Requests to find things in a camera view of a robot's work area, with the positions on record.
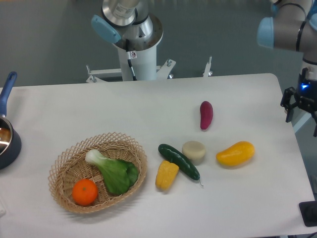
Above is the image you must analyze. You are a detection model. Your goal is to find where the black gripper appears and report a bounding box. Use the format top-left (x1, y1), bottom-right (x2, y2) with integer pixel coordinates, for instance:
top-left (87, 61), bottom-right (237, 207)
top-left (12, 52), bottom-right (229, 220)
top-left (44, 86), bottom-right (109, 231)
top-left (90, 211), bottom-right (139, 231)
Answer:
top-left (280, 67), bottom-right (317, 137)

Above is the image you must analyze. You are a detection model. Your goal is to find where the yellow orange mango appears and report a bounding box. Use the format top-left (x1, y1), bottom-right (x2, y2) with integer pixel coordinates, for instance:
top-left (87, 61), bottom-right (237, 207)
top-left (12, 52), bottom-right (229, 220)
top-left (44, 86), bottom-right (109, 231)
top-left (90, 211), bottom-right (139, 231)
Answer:
top-left (216, 141), bottom-right (255, 167)

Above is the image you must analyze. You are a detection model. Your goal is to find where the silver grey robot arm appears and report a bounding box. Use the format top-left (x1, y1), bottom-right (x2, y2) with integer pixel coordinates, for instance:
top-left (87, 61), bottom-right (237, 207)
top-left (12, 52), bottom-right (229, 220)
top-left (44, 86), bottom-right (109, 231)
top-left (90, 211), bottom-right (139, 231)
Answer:
top-left (91, 0), bottom-right (317, 122)

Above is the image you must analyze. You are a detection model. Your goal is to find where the purple sweet potato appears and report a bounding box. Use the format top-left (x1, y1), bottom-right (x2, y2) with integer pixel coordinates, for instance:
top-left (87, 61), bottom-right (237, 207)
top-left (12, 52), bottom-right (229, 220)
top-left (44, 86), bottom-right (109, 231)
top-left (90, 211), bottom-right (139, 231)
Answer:
top-left (200, 101), bottom-right (213, 130)

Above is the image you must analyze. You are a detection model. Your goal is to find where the black device at table edge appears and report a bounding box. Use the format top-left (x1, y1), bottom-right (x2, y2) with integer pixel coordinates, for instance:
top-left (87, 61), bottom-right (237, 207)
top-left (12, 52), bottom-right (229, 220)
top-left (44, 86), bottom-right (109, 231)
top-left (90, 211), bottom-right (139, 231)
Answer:
top-left (299, 201), bottom-right (317, 227)

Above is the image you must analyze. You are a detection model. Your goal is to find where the beige round cake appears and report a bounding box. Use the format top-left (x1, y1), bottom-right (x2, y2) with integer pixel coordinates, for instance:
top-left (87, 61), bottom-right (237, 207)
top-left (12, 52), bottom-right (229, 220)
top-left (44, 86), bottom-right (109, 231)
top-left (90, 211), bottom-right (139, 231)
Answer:
top-left (182, 141), bottom-right (206, 165)

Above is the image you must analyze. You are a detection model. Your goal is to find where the dark green cucumber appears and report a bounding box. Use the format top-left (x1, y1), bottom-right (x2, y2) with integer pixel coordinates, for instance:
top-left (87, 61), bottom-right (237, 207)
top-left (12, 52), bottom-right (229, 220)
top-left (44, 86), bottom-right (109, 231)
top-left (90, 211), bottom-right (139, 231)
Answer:
top-left (158, 144), bottom-right (203, 186)

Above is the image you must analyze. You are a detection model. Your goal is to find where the yellow bell pepper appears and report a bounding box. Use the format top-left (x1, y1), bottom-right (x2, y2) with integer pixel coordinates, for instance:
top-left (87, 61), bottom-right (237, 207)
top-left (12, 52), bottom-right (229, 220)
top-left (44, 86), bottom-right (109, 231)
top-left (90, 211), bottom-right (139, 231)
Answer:
top-left (155, 160), bottom-right (179, 191)

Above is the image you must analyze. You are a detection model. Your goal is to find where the green bok choy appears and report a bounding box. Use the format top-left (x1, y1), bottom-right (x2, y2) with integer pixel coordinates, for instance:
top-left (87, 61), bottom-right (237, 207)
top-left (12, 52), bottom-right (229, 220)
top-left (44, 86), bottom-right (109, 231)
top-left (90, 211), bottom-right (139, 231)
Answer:
top-left (85, 149), bottom-right (139, 195)

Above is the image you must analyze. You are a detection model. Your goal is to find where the woven wicker basket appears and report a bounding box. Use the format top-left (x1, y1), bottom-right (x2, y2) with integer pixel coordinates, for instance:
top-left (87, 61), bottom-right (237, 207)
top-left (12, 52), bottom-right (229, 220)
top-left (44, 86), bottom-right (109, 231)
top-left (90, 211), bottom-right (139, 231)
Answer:
top-left (48, 132), bottom-right (147, 214)

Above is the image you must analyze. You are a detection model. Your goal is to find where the orange mandarin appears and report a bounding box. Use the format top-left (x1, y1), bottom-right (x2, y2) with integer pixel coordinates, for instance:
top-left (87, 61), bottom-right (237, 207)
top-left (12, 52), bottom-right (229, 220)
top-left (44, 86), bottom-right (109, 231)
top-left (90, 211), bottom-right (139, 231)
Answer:
top-left (72, 178), bottom-right (98, 206)

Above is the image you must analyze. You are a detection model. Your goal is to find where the white table frame bar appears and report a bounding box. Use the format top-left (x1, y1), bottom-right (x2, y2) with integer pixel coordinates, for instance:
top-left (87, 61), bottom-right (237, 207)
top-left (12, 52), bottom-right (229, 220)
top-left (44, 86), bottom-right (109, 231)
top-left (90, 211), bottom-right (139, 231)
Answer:
top-left (292, 111), bottom-right (311, 133)

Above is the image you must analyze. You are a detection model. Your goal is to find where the white metal base frame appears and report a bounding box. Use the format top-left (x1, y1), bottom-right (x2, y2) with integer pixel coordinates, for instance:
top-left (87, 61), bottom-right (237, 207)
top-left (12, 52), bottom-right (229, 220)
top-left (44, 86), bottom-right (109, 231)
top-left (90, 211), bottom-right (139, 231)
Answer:
top-left (86, 56), bottom-right (213, 83)

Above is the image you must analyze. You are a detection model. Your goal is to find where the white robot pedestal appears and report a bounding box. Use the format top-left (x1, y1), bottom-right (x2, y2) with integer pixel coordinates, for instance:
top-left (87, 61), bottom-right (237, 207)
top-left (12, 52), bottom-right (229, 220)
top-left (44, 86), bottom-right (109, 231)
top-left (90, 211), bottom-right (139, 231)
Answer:
top-left (114, 13), bottom-right (163, 81)

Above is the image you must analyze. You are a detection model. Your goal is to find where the black cable on pedestal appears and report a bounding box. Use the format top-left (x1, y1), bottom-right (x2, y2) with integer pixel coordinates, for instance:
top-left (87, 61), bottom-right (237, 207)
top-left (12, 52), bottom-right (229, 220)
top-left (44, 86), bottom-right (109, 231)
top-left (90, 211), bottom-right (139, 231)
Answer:
top-left (125, 39), bottom-right (138, 81)

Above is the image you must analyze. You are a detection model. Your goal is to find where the blue saucepan with handle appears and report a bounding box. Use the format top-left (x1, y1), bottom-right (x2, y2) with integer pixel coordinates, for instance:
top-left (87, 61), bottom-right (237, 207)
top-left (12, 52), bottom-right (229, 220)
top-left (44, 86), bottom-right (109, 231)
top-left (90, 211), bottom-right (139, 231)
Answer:
top-left (0, 71), bottom-right (22, 170)

